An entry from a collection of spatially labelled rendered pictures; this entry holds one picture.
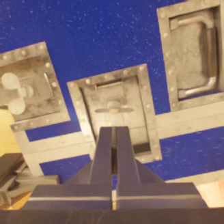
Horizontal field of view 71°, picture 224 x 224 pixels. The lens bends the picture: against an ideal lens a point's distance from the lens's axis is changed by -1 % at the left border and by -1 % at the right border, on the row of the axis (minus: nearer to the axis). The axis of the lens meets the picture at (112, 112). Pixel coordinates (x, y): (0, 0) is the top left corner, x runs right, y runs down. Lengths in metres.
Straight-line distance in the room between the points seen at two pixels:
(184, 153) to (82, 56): 0.24
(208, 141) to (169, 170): 0.09
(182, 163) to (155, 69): 0.18
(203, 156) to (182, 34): 0.21
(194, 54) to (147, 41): 0.08
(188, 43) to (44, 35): 0.22
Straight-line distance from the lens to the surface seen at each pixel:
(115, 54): 0.25
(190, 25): 0.30
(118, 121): 0.28
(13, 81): 0.28
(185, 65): 0.29
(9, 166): 0.40
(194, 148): 0.33
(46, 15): 0.28
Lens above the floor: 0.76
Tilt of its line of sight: 5 degrees up
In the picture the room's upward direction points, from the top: 102 degrees counter-clockwise
